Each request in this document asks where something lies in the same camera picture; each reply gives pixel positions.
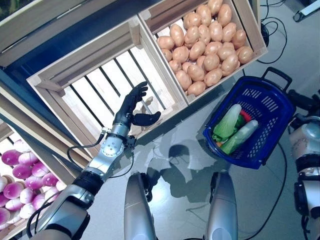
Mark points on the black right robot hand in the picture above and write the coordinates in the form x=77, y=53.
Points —
x=300, y=97

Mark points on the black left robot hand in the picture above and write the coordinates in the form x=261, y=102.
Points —
x=125, y=112

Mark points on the blue plastic shopping basket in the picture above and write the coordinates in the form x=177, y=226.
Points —
x=250, y=81

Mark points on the white green napa cabbage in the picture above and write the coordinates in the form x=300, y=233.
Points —
x=227, y=120
x=242, y=135

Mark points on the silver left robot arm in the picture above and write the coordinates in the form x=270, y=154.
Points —
x=110, y=150

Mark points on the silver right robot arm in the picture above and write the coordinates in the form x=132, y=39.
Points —
x=307, y=140

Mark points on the tan toy potato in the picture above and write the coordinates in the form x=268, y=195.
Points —
x=177, y=31
x=239, y=38
x=203, y=13
x=245, y=54
x=215, y=5
x=165, y=42
x=195, y=72
x=225, y=15
x=183, y=79
x=192, y=20
x=211, y=62
x=196, y=88
x=213, y=77
x=230, y=64

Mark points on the wooden slatted crate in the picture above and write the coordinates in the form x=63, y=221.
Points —
x=82, y=60

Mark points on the black round floor base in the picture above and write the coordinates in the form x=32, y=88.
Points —
x=265, y=31

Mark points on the wooden potato crate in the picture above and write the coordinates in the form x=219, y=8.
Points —
x=250, y=25

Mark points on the wooden display stand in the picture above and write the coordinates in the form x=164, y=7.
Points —
x=75, y=37
x=37, y=125

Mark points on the white desk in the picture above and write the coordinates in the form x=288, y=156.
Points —
x=310, y=8

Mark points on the small orange toy vegetable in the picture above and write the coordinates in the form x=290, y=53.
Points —
x=219, y=143

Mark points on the silver left robot leg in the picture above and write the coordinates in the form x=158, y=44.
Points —
x=137, y=212

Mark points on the purple white toy onion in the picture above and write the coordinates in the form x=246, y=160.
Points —
x=22, y=171
x=33, y=182
x=11, y=157
x=13, y=190
x=28, y=158
x=21, y=146

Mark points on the wooden pumpkin crate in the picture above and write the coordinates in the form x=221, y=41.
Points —
x=37, y=32

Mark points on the wooden onion crate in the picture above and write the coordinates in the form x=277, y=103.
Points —
x=15, y=230

